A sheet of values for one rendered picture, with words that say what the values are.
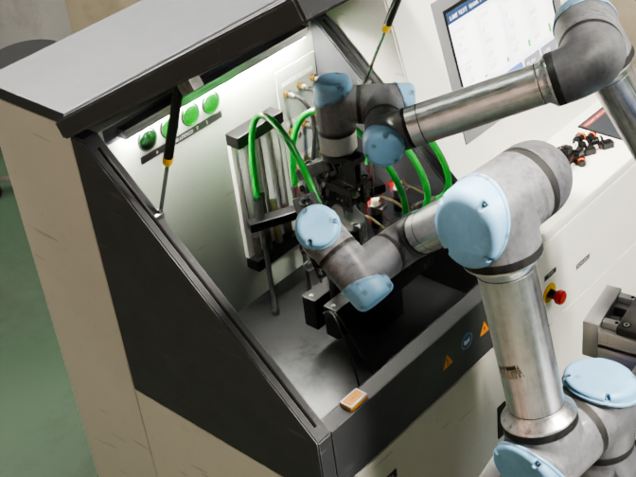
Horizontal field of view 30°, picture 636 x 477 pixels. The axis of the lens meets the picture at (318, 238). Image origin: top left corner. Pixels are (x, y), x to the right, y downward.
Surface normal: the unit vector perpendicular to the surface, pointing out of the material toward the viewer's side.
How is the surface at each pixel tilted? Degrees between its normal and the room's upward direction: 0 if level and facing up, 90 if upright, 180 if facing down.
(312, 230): 45
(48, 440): 0
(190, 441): 90
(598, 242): 90
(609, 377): 8
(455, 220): 83
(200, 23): 0
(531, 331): 78
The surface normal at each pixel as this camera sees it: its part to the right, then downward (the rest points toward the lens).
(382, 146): -0.08, 0.57
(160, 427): -0.66, 0.48
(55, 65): -0.11, -0.82
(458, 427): 0.74, 0.31
